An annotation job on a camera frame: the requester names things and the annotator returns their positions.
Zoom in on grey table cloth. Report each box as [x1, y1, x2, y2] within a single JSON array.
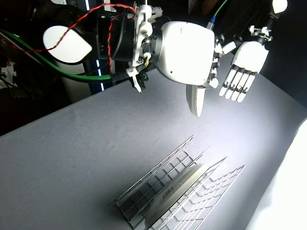
[[0, 51, 307, 230]]

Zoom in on grey cable adapter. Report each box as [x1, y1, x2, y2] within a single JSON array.
[[206, 15, 216, 31]]

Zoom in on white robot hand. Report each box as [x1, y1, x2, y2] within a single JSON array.
[[218, 35, 270, 103], [155, 21, 225, 90]]

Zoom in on thick green cable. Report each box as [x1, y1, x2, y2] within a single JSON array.
[[0, 29, 113, 82]]

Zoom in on red twisted cable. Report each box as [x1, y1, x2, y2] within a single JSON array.
[[30, 5, 136, 72]]

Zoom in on white backdrop cloth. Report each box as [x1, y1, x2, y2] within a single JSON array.
[[244, 117, 307, 230]]

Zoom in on thin green cable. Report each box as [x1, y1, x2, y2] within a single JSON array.
[[212, 0, 228, 17]]

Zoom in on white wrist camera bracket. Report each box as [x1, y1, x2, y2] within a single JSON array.
[[126, 0, 166, 93]]

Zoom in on silver wire dish rack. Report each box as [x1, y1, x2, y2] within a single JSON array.
[[115, 135, 247, 230]]

